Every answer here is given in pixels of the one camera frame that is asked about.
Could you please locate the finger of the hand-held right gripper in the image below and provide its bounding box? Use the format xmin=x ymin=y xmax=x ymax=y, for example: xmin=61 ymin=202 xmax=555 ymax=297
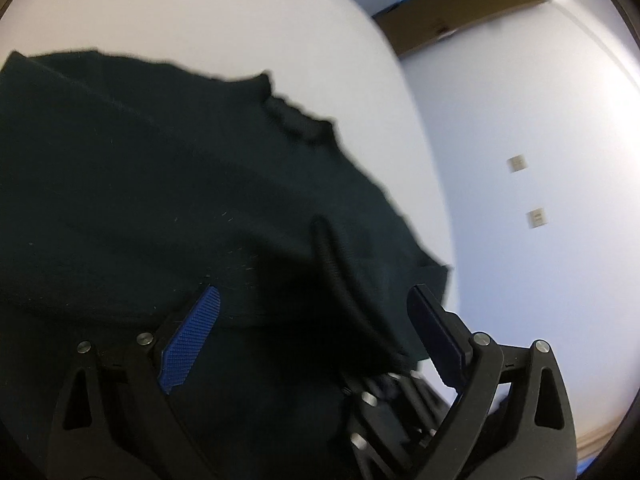
xmin=342 ymin=370 xmax=452 ymax=480

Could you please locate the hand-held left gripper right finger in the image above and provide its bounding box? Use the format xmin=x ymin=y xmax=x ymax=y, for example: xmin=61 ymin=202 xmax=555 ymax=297
xmin=406 ymin=284 xmax=581 ymax=480

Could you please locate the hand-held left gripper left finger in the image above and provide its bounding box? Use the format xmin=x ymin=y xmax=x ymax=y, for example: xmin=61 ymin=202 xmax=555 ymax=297
xmin=46 ymin=284 xmax=223 ymax=480

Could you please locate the black sweater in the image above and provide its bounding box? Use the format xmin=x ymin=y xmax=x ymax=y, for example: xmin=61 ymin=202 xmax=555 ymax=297
xmin=0 ymin=50 xmax=453 ymax=480

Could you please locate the bed with pale grey sheet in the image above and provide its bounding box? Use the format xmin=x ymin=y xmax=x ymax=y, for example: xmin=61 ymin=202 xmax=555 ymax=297
xmin=0 ymin=0 xmax=456 ymax=316

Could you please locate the brown wooden door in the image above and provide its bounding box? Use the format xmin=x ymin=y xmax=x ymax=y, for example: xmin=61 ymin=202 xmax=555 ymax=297
xmin=374 ymin=0 xmax=547 ymax=57

